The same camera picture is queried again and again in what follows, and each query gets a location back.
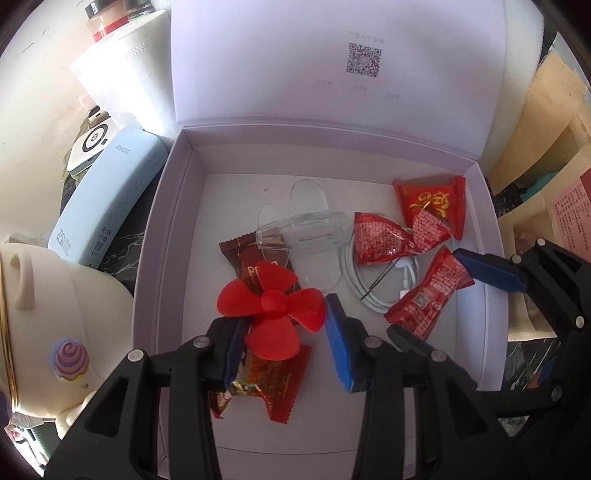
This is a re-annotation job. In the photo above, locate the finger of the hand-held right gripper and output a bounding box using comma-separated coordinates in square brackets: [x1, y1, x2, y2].
[452, 240, 591, 333]
[387, 324, 566, 404]

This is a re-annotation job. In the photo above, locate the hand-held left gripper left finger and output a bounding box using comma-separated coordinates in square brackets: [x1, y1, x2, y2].
[44, 318, 250, 480]

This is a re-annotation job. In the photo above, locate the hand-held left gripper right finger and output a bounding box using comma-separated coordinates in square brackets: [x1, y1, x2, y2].
[324, 293, 522, 480]

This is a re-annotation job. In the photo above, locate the red brick-print candy packet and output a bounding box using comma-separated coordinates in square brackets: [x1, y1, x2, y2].
[353, 211, 455, 266]
[383, 246, 475, 340]

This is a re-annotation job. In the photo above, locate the red gold-print candy packet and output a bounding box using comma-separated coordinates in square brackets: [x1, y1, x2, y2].
[208, 344, 312, 423]
[392, 175, 467, 241]

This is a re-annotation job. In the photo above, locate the white charging cable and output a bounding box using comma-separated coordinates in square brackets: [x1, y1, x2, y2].
[342, 226, 423, 310]

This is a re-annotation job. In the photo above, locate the red plastic propeller fan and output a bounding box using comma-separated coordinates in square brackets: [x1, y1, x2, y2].
[217, 261, 326, 361]

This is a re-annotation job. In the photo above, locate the dark chocolate candy packet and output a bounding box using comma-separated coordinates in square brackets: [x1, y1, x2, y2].
[218, 233, 301, 296]

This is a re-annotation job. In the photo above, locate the clear acrylic stand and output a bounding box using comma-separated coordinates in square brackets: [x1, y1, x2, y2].
[255, 179, 356, 291]

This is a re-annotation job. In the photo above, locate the white gift box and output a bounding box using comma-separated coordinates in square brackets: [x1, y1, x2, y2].
[131, 0, 511, 480]

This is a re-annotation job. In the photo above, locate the red label snack pouch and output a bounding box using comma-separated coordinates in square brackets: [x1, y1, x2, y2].
[501, 178, 591, 342]

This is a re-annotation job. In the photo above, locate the kraft paper bag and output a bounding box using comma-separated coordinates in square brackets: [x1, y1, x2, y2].
[489, 51, 591, 195]

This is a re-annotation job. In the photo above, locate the white cartoon dog kettle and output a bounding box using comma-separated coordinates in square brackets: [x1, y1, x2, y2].
[0, 242, 134, 444]

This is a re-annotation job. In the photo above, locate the light blue power bank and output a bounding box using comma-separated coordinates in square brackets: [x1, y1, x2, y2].
[48, 127, 168, 268]

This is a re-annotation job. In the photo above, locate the white foam sheet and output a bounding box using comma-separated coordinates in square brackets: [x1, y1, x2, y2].
[480, 0, 555, 162]

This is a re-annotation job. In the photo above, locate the small white device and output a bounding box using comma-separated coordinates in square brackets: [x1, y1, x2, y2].
[65, 119, 121, 176]

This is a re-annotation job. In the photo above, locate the white paper roll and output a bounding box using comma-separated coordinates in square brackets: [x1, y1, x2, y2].
[69, 9, 178, 137]

